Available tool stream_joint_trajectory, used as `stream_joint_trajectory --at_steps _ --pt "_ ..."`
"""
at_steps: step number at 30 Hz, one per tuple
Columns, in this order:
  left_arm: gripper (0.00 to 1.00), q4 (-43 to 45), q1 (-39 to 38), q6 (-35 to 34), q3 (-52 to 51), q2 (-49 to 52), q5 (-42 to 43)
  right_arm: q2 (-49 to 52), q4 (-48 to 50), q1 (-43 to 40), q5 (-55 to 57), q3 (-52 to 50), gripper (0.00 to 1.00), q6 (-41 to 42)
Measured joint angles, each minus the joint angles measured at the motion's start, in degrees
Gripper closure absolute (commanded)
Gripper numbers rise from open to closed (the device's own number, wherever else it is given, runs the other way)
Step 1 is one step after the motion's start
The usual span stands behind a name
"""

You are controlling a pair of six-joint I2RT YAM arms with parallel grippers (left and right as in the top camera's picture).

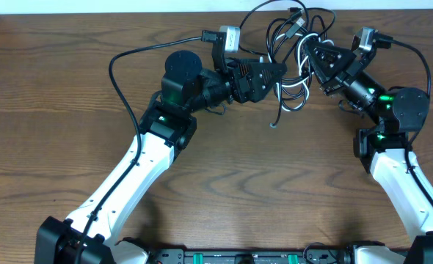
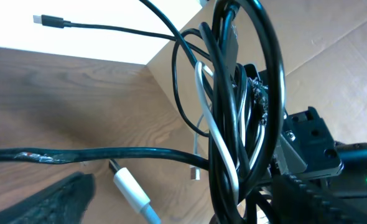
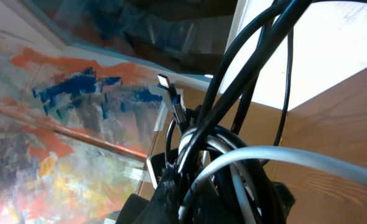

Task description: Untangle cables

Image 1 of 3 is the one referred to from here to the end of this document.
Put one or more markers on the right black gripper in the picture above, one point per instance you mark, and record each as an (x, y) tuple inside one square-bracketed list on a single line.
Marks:
[(340, 59)]

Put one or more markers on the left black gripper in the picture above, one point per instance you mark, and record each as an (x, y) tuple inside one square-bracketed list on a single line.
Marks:
[(257, 81)]

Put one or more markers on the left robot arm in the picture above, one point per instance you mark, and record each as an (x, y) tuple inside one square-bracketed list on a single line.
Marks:
[(90, 233)]

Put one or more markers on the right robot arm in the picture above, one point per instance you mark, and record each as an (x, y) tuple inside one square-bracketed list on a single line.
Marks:
[(385, 150)]

